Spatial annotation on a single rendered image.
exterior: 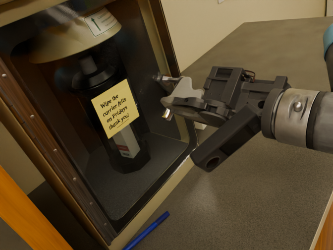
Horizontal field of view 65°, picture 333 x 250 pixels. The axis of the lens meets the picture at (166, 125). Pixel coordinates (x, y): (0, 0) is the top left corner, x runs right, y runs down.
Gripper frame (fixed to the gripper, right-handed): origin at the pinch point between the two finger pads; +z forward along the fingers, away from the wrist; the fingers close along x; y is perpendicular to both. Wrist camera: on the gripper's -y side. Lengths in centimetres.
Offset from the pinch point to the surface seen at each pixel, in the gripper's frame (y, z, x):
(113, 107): -4.5, 3.6, 8.7
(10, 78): -7.7, 3.7, 24.4
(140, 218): -22.5, 4.7, -10.7
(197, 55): 47, 47, -58
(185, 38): 48, 47, -45
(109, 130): -8.3, 3.6, 7.5
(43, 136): -13.0, 3.7, 17.4
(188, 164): -7.5, 4.7, -20.5
